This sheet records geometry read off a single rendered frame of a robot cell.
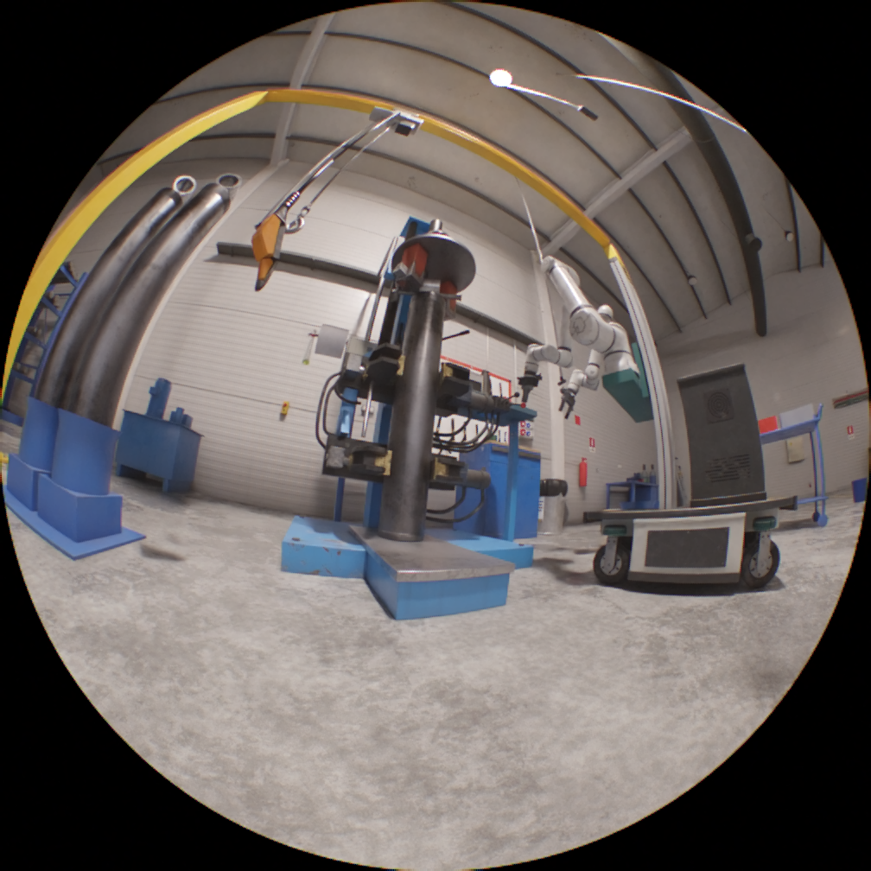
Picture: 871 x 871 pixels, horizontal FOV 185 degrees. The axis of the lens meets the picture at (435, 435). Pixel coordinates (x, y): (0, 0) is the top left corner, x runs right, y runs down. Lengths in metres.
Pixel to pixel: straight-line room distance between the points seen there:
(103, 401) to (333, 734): 1.04
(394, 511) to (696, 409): 1.33
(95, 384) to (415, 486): 1.32
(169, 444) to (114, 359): 1.83
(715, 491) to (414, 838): 1.19
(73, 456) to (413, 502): 1.32
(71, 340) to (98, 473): 0.54
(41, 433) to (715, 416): 2.42
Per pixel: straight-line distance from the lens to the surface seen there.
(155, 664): 0.57
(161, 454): 2.88
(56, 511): 1.13
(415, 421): 1.21
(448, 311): 1.79
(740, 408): 1.25
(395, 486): 1.17
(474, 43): 7.12
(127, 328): 1.14
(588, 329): 1.26
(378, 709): 0.48
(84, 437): 1.06
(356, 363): 1.37
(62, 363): 1.36
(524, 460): 2.82
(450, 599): 0.82
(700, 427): 1.22
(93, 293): 1.43
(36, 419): 1.33
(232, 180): 1.74
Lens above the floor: 0.34
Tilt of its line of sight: 14 degrees up
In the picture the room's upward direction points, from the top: 5 degrees clockwise
